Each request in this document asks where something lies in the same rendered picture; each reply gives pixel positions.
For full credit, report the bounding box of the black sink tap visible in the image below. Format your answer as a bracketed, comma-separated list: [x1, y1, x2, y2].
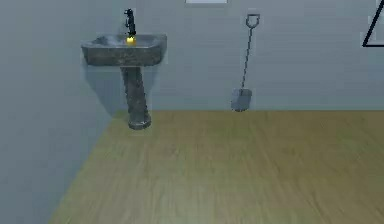
[123, 8, 137, 38]

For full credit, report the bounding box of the grey stone pedestal sink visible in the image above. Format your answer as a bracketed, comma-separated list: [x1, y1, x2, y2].
[80, 33, 168, 131]

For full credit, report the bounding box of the grey long-handled scrubber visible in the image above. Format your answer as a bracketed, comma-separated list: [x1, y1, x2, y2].
[230, 13, 261, 113]

